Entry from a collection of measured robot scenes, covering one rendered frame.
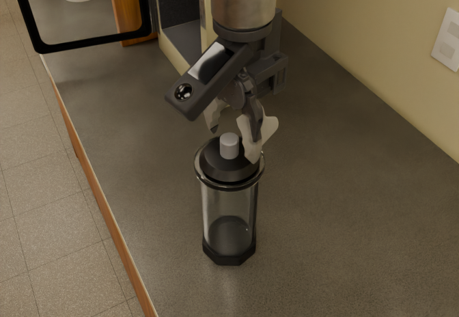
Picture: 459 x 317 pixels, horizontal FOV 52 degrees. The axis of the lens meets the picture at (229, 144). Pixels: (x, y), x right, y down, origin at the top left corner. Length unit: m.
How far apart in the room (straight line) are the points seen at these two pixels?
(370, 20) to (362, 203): 0.48
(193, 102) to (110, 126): 0.60
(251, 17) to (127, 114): 0.67
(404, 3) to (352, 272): 0.60
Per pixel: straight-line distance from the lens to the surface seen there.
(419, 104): 1.19
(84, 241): 2.11
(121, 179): 1.01
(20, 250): 2.17
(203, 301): 0.83
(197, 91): 0.55
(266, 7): 0.54
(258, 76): 0.59
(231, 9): 0.53
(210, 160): 0.69
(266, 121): 0.65
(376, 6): 1.22
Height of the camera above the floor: 1.68
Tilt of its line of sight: 45 degrees down
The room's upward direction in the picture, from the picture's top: straight up
